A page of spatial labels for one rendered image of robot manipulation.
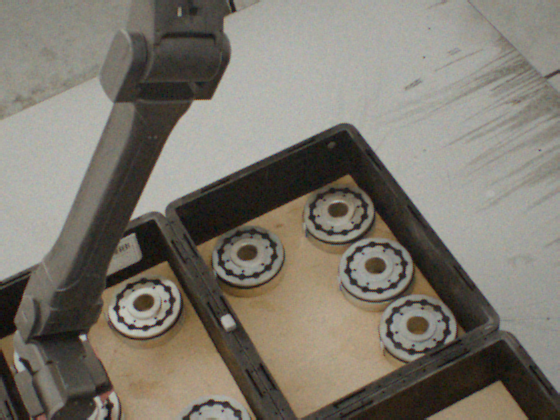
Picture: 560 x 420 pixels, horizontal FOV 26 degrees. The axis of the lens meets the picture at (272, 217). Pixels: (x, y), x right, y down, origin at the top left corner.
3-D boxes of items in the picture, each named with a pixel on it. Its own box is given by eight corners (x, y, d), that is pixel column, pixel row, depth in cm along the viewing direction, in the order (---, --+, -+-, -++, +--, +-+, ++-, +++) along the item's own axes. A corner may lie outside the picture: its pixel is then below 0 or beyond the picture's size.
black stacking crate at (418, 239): (176, 255, 176) (162, 209, 167) (353, 171, 182) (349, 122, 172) (302, 475, 153) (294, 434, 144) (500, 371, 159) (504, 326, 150)
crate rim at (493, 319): (163, 216, 168) (159, 206, 166) (350, 129, 174) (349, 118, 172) (294, 443, 145) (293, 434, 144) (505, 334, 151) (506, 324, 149)
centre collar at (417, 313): (391, 322, 159) (391, 320, 159) (423, 305, 160) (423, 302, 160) (412, 349, 156) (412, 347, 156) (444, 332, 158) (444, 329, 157)
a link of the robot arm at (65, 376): (95, 280, 139) (26, 289, 134) (134, 358, 133) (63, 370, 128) (67, 345, 147) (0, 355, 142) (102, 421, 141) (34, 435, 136)
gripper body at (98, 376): (111, 385, 149) (97, 359, 142) (34, 424, 147) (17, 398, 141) (91, 344, 152) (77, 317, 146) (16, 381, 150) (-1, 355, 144)
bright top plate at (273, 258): (198, 251, 170) (198, 249, 170) (257, 215, 173) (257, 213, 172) (237, 299, 165) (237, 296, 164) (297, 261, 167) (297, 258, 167)
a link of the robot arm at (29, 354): (49, 304, 140) (3, 326, 139) (70, 350, 137) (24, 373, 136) (63, 331, 146) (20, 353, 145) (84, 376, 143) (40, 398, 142)
